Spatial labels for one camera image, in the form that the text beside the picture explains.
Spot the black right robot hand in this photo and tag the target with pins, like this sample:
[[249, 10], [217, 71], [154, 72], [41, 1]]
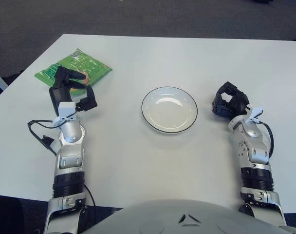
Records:
[[238, 102]]

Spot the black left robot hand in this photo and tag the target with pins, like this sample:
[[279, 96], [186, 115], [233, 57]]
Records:
[[60, 93]]

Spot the green snack bag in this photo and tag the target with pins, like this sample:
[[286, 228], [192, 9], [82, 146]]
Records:
[[89, 64]]

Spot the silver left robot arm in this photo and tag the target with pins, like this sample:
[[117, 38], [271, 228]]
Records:
[[70, 158]]

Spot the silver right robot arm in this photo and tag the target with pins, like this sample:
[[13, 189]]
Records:
[[255, 156]]

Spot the white plate with black rim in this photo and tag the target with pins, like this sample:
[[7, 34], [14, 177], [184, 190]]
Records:
[[170, 112]]

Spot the grey robot torso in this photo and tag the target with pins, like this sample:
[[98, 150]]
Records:
[[187, 217]]

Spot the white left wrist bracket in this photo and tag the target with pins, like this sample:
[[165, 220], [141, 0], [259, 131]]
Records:
[[65, 109]]

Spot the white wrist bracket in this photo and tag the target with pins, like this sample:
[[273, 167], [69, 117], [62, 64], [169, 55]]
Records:
[[65, 109], [253, 114]]

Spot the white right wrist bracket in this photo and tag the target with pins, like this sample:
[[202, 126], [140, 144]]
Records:
[[253, 114]]

